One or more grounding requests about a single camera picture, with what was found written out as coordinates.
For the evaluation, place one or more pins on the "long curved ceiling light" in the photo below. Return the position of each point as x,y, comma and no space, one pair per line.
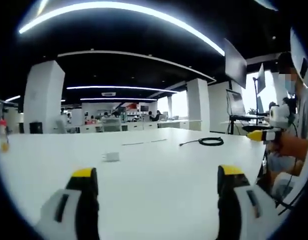
133,15

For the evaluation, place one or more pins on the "grey office chair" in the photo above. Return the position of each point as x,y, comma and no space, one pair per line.
111,124

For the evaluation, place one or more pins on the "white worn device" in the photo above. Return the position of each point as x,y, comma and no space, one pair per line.
297,47

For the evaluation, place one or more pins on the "open laptop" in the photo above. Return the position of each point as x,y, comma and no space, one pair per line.
234,102

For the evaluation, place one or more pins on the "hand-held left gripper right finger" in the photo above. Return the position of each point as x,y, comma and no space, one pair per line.
239,212

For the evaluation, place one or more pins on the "white desk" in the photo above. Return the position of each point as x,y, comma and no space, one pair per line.
156,180

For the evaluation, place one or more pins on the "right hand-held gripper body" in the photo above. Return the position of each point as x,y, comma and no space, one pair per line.
279,113

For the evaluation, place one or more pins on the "white charger adapter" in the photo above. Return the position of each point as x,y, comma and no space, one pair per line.
111,157

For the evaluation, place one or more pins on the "large black hanging monitor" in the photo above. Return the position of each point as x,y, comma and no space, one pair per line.
234,65

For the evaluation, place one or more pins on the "person's legs in shorts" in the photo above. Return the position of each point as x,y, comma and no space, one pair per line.
281,163

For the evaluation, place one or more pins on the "laptop stand table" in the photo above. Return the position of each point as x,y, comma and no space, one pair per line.
233,122

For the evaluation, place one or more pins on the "person's head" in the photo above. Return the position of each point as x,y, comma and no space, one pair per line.
285,61

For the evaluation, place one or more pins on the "red capped bottle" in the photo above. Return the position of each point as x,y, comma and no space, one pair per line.
3,135

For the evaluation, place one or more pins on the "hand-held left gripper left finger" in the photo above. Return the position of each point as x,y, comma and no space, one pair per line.
69,212

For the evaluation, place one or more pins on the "black box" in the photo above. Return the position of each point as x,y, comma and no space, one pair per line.
36,127

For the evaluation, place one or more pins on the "green potted plant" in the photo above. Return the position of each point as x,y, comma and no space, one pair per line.
252,111

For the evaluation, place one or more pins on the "ceiling light strip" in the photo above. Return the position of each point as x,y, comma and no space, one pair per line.
118,87

